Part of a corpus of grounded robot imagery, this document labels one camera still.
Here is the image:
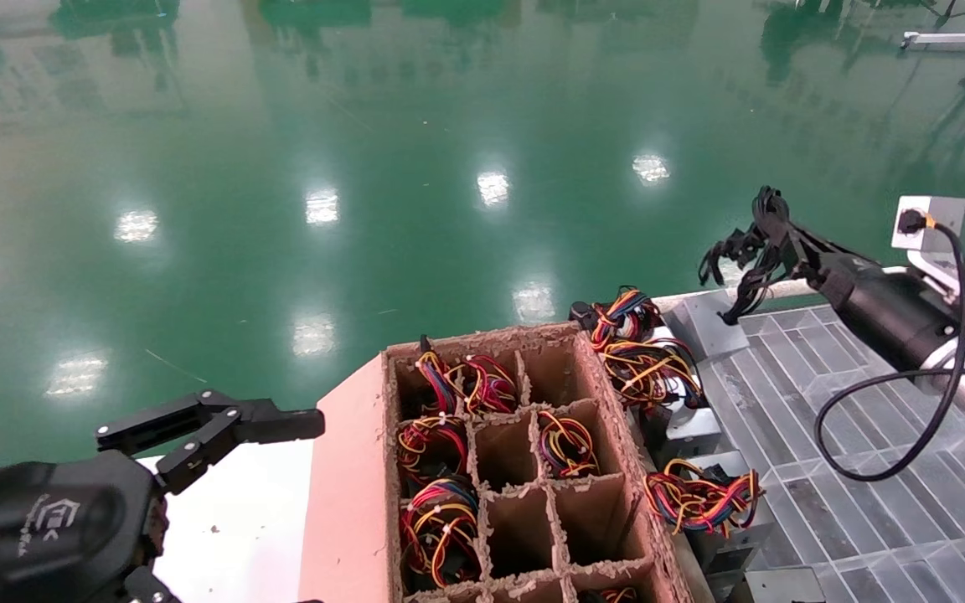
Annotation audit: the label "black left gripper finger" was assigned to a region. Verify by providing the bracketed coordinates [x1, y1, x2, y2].
[125, 566, 192, 603]
[97, 390, 326, 497]

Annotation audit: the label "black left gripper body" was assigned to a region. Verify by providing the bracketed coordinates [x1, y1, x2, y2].
[0, 449, 170, 603]

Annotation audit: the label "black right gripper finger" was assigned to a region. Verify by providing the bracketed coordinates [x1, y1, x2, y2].
[771, 246, 837, 291]
[776, 219, 849, 269]

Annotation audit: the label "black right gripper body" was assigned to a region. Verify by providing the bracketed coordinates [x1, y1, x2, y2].
[822, 251, 963, 371]

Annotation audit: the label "silver power supply black cables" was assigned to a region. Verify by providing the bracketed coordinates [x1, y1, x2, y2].
[665, 186, 795, 363]

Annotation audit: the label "long white foam tube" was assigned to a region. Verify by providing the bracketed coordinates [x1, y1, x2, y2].
[654, 279, 828, 312]

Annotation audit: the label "brown cardboard divider box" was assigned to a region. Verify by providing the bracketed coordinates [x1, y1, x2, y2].
[298, 322, 694, 603]

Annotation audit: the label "clear plastic compartment tray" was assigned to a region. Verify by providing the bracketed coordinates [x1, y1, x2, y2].
[668, 293, 965, 603]

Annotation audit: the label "white stand base bar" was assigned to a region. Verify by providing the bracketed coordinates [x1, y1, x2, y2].
[901, 32, 965, 53]

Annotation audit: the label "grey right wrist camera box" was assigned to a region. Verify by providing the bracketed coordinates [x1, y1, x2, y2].
[891, 195, 965, 254]

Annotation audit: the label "black camera cable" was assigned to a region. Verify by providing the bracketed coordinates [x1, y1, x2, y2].
[815, 209, 965, 483]

